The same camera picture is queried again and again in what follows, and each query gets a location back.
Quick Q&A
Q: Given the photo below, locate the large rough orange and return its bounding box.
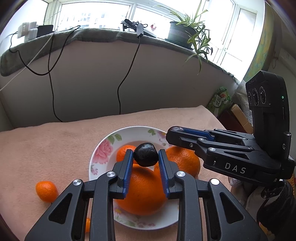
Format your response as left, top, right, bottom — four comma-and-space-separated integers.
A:
166, 146, 201, 178

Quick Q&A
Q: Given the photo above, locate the small mandarin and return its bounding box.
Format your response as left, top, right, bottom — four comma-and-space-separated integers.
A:
85, 218, 90, 233
116, 145, 136, 162

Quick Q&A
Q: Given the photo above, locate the small top mandarin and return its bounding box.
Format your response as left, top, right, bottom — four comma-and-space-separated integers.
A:
116, 145, 136, 162

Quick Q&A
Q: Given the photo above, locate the large smooth orange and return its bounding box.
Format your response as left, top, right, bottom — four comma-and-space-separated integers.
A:
116, 164, 167, 216

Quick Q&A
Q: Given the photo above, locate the mandarin with stem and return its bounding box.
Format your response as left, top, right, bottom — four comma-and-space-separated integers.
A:
35, 181, 58, 203

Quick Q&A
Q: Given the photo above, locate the dark plum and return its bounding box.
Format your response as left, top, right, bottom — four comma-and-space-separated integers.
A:
133, 143, 159, 167

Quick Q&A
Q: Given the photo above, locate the floral white plate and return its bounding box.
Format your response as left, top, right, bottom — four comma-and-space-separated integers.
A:
89, 126, 179, 230

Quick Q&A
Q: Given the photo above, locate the cardboard box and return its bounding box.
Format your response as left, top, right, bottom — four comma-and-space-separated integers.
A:
230, 104, 253, 134

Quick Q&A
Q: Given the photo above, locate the green snack bag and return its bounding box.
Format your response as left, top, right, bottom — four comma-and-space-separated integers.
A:
206, 86, 233, 118

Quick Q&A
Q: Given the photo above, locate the pink towel table cover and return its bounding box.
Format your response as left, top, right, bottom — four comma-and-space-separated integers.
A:
1, 106, 223, 240

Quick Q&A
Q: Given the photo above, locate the potted spider plant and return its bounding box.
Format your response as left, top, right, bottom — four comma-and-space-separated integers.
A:
157, 1, 213, 71

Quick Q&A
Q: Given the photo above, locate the black device on sill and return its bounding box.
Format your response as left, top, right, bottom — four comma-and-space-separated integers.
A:
121, 19, 156, 38

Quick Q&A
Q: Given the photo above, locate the green windowsill cloth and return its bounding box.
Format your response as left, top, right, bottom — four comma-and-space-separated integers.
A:
1, 26, 238, 83

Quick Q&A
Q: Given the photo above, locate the black power brick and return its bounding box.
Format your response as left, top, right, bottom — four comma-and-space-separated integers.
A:
36, 25, 53, 38

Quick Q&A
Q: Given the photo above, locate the white power adapter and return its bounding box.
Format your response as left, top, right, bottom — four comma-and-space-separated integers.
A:
17, 22, 38, 42

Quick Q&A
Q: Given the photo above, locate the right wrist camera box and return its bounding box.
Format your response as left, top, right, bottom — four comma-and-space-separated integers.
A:
245, 70, 292, 159

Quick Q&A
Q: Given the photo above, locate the wall map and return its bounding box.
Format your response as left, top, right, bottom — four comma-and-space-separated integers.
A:
243, 2, 276, 82

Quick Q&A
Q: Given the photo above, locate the black cable right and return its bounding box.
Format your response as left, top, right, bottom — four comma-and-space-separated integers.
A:
117, 37, 142, 115

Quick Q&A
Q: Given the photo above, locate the black cable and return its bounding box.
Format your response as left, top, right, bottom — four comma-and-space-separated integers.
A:
117, 37, 142, 115
9, 24, 82, 123

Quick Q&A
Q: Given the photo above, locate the black cable left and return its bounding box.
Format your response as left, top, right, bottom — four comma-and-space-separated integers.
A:
9, 24, 82, 123

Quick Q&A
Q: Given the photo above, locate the white cable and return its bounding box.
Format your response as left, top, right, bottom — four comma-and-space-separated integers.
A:
0, 32, 56, 92

